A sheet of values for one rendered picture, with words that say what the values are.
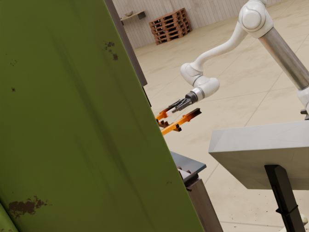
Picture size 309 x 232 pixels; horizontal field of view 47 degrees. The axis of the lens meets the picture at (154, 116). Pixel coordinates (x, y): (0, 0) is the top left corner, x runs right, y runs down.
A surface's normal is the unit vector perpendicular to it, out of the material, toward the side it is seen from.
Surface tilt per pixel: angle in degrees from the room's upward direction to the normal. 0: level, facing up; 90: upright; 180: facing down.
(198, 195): 90
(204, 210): 90
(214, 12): 90
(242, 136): 30
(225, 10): 90
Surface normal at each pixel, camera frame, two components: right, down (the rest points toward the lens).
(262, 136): -0.59, -0.52
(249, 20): -0.36, 0.34
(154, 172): 0.47, 0.10
